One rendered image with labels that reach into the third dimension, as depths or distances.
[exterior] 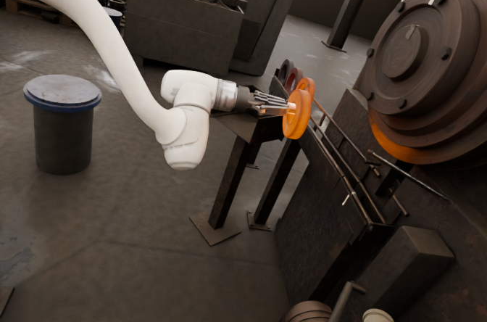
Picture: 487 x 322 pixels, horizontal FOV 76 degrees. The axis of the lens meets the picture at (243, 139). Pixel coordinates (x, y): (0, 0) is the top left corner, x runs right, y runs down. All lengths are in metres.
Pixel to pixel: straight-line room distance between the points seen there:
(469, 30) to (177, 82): 0.65
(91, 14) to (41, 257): 1.03
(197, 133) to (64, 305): 0.84
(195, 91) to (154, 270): 0.85
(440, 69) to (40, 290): 1.38
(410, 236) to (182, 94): 0.64
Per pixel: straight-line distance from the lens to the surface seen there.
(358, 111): 1.21
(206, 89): 0.87
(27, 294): 1.42
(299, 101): 0.94
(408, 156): 0.82
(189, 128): 0.79
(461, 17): 0.71
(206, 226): 1.64
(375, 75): 0.87
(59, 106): 1.57
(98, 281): 1.42
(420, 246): 0.78
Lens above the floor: 1.19
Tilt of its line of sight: 29 degrees down
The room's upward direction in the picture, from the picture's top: 19 degrees clockwise
